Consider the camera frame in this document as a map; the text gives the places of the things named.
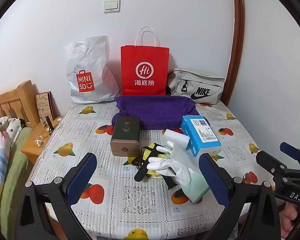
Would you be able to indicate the illustrated book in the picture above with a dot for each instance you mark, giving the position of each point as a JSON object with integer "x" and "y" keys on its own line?
{"x": 43, "y": 106}

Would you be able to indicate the clear crumpled wrapper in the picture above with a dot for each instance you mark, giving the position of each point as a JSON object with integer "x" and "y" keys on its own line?
{"x": 39, "y": 141}

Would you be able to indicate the red paper bag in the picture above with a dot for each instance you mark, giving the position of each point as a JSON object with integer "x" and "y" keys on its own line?
{"x": 145, "y": 70}

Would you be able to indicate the white light switch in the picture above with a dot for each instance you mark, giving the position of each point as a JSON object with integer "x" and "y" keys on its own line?
{"x": 112, "y": 6}

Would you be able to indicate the fruit print tablecloth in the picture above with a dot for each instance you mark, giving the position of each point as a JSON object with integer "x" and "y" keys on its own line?
{"x": 110, "y": 200}

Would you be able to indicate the yellow cloth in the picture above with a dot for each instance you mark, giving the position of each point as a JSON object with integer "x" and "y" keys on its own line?
{"x": 147, "y": 153}

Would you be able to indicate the white glove with green cuff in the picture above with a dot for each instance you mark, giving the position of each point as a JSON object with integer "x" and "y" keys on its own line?
{"x": 175, "y": 168}

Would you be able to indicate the brown wooden door frame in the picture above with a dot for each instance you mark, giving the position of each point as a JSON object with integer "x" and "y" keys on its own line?
{"x": 236, "y": 42}

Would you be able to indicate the blue tissue box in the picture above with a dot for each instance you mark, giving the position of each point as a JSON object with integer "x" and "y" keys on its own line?
{"x": 202, "y": 137}

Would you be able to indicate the dark tea tin box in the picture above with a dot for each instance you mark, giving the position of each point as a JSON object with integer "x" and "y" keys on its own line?
{"x": 126, "y": 135}

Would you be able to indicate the white sponge block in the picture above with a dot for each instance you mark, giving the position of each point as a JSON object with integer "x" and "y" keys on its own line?
{"x": 176, "y": 138}

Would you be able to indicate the wooden nightstand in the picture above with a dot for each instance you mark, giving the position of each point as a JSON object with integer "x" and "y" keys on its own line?
{"x": 35, "y": 145}

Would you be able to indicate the white plastic shopping bag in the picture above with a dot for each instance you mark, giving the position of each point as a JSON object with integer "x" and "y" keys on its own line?
{"x": 90, "y": 75}

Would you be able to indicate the grey waist bag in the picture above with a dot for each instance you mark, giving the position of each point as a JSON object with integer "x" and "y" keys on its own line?
{"x": 197, "y": 85}

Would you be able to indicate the small black bottle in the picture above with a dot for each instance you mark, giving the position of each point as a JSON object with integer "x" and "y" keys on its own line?
{"x": 49, "y": 122}

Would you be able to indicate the spotted plush toy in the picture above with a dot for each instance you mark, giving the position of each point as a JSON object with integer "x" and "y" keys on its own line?
{"x": 11, "y": 128}

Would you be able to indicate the person's right hand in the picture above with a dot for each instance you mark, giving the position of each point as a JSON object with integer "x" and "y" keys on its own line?
{"x": 288, "y": 220}

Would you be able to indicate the wooden headboard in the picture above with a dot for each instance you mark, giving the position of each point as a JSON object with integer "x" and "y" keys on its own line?
{"x": 12, "y": 100}

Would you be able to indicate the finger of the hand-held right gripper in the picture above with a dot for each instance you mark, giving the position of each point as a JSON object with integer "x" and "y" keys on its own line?
{"x": 292, "y": 151}
{"x": 268, "y": 161}

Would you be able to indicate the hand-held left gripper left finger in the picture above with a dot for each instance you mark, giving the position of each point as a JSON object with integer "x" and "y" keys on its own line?
{"x": 81, "y": 177}

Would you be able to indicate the purple towel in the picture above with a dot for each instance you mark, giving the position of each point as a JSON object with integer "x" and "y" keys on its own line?
{"x": 155, "y": 112}

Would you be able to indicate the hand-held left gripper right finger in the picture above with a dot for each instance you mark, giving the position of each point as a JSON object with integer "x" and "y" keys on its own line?
{"x": 215, "y": 180}

